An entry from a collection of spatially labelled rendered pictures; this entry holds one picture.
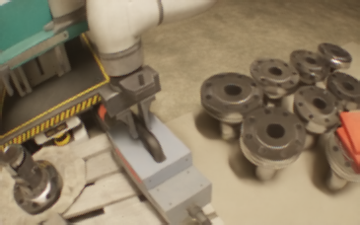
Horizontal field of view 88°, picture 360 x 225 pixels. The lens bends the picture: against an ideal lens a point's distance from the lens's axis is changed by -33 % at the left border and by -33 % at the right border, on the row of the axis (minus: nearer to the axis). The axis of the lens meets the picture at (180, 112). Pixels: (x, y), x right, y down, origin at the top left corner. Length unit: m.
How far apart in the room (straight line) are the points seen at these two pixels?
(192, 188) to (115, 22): 0.41
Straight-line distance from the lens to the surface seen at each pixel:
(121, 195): 0.90
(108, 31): 0.45
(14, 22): 1.19
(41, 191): 0.99
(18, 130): 1.13
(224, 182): 1.04
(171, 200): 0.61
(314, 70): 1.30
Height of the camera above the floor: 0.89
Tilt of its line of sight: 42 degrees down
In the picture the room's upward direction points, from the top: 8 degrees counter-clockwise
